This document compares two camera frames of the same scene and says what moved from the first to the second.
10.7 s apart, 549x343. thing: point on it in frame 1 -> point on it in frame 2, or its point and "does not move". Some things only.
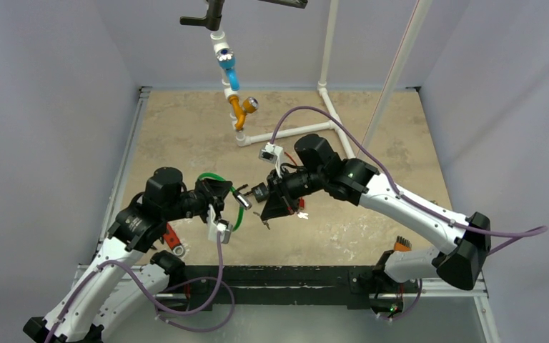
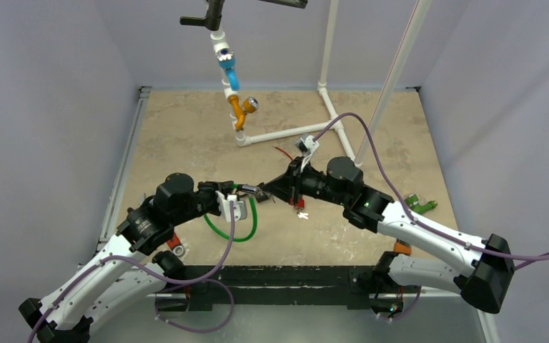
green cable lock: x=244 y=203 -> x=249 y=189
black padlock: x=260 y=191 does not move
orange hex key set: x=402 y=244 does not move
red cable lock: x=301 y=202 does not move
